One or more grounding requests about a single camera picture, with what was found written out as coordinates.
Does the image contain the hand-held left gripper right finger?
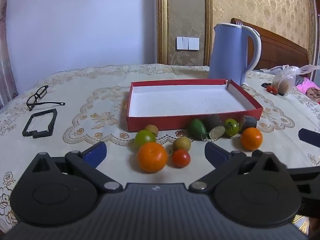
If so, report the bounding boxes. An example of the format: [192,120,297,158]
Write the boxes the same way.
[189,142,287,193]

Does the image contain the cream lace tablecloth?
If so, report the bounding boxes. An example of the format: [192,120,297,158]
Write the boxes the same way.
[0,64,320,233]

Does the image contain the white wall light switch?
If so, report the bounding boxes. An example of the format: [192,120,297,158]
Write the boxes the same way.
[176,36,200,51]

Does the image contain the small orange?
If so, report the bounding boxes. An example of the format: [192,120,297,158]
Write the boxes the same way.
[240,127,263,151]

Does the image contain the black eyeglasses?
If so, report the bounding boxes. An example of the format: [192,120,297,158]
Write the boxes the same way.
[26,85,66,111]

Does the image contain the patterned pink curtain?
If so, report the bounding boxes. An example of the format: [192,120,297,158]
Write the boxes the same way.
[0,0,19,105]

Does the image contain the clear plastic bag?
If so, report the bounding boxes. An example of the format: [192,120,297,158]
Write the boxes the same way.
[271,64,320,96]

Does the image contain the wooden headboard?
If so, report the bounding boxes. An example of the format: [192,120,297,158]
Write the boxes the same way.
[230,18,310,80]

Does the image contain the green tomato with dark stem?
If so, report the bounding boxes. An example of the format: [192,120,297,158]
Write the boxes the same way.
[223,118,240,137]

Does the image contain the short dark sugarcane piece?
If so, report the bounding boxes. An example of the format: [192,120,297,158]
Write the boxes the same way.
[239,115,257,132]

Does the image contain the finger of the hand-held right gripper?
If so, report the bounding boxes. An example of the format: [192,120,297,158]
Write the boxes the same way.
[286,165,320,215]
[298,128,320,143]

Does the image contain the plain green tomato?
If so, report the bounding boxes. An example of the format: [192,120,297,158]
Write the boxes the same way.
[134,129,157,150]

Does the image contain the black rectangular plastic frame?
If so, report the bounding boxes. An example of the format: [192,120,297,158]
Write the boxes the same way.
[22,108,58,139]

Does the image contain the gold wall moulding frame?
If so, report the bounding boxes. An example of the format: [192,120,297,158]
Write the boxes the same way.
[157,0,213,67]

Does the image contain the large orange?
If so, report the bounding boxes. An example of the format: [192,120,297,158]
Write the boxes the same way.
[136,142,168,173]

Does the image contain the brown longan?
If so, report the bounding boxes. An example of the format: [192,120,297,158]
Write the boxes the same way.
[172,136,192,153]
[144,124,159,137]

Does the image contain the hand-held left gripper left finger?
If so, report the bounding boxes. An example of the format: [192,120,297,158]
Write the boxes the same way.
[32,141,123,193]

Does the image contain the red cardboard box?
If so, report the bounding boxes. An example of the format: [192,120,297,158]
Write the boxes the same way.
[122,79,263,132]

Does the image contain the green avocado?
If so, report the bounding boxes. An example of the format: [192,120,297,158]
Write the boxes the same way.
[188,118,209,140]

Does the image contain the long dark sugarcane piece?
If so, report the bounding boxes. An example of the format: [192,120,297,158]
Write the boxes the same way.
[206,114,226,139]

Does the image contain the pink cloth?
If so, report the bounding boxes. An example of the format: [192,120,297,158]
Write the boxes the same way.
[296,77,320,103]

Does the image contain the blue electric kettle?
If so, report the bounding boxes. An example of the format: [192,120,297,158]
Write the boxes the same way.
[208,23,262,87]

